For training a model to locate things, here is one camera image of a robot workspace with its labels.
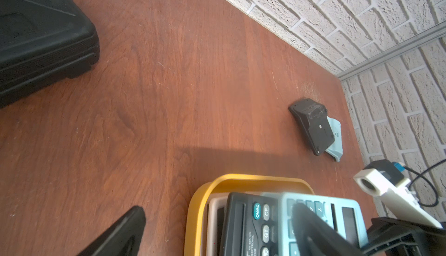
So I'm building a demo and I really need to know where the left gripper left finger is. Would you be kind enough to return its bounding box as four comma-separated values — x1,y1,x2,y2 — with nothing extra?
79,206,146,256

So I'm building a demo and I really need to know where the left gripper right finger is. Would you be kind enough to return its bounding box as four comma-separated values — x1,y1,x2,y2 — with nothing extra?
292,203,363,256

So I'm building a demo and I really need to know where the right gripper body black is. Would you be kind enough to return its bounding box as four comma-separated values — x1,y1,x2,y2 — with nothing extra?
361,217,446,256

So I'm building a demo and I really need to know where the small teal calculator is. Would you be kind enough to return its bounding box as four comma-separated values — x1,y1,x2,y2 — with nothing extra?
261,192,368,256

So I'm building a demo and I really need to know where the black calculator face up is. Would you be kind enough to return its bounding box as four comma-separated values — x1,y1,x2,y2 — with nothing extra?
219,192,285,256

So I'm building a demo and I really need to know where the light blue calculator back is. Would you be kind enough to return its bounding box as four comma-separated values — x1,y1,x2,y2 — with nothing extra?
325,117,343,163

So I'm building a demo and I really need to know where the pink calculator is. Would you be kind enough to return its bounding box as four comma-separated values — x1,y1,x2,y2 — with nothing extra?
203,193,229,256

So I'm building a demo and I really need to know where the black calculator face down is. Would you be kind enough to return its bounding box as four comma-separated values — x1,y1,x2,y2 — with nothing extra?
289,99,335,156

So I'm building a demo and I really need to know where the yellow plastic storage box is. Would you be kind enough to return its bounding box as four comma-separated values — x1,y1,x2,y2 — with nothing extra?
184,174,314,256

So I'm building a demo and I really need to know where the large black case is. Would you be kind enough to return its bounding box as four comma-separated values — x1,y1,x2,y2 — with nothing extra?
1,0,100,107

